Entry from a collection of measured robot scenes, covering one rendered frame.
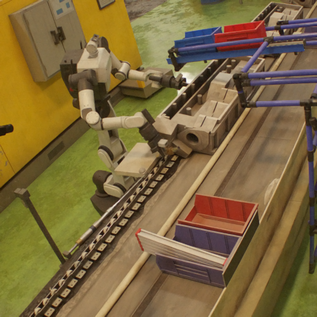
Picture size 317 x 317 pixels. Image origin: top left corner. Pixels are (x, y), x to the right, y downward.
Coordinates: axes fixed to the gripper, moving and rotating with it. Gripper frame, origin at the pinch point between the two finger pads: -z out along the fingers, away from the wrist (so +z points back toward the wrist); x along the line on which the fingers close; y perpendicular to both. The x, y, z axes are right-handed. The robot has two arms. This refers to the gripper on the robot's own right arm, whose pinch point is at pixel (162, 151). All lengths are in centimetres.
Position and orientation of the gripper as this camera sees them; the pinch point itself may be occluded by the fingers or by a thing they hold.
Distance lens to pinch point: 238.3
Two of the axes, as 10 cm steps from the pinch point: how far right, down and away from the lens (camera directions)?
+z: -5.8, -7.7, -2.5
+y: -6.5, 2.5, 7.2
